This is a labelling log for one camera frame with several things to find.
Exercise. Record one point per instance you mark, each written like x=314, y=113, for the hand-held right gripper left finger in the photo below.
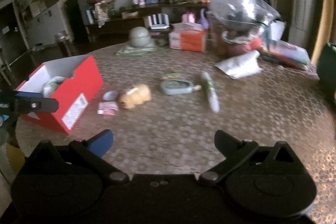
x=101, y=144

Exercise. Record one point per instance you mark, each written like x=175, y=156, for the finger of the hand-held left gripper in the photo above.
x=29, y=95
x=39, y=105

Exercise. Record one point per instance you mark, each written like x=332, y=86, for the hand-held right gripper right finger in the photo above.
x=223, y=141

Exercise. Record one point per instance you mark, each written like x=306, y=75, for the white plastic shopping bag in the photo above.
x=52, y=85

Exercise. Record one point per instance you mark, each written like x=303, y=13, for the small pink white packet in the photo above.
x=107, y=108

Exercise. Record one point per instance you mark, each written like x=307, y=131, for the red cardboard shoe box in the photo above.
x=76, y=87

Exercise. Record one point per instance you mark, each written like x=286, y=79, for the white green marker pen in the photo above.
x=210, y=90

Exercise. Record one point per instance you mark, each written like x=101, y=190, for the tan plush toy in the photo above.
x=135, y=96

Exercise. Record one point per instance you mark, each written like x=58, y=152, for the small green orange packet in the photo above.
x=170, y=75

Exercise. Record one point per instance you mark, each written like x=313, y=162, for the wooden chair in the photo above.
x=5, y=69

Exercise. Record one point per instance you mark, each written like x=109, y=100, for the tall glass jar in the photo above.
x=64, y=45

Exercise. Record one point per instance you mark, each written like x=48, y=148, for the white paper bag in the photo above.
x=239, y=65

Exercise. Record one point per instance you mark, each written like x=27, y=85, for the dark small fridge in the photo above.
x=76, y=19

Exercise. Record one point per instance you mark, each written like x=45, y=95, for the orange brown fabric bag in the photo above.
x=236, y=47

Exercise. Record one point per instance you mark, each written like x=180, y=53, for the green folded cloth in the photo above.
x=136, y=51

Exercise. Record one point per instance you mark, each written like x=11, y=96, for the orange white tissue box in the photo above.
x=189, y=41

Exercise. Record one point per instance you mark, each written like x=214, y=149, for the stack of coloured folders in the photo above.
x=288, y=54

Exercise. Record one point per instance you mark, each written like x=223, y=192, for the printed snack bag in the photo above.
x=101, y=10

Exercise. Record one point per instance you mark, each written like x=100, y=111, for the grey round bowl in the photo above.
x=139, y=37

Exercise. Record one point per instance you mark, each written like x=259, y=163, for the wooden television cabinet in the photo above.
x=118, y=23

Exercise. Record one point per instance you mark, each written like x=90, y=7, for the small glass jar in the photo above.
x=161, y=41

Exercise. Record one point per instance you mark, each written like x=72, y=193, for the purple swan toy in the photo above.
x=203, y=19

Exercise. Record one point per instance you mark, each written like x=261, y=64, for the white planter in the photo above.
x=277, y=29

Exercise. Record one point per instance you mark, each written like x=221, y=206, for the green orange appliance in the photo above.
x=328, y=69

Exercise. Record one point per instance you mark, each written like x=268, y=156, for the small cardboard box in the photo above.
x=130, y=14

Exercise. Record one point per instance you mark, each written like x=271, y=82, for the pink toy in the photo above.
x=189, y=16

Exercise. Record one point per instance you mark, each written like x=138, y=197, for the white router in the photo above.
x=158, y=20

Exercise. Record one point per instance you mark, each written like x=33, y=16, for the pile of clear plastic bags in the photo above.
x=236, y=3

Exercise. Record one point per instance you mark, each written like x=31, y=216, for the white standing air conditioner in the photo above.
x=302, y=3

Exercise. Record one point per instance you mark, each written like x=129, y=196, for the yellow curtain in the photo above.
x=325, y=3

